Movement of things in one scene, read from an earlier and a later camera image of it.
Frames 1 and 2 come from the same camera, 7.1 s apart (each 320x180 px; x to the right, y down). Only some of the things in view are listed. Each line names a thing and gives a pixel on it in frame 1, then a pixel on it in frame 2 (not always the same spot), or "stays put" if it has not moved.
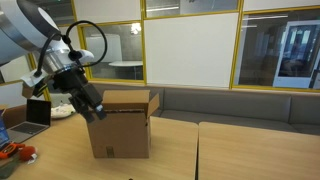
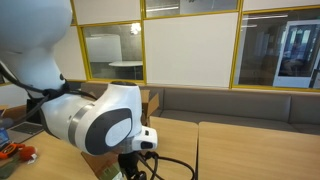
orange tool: [10, 149] stays put
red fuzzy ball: [26, 153] stays put
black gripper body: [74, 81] -> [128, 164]
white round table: [134, 64] stays put
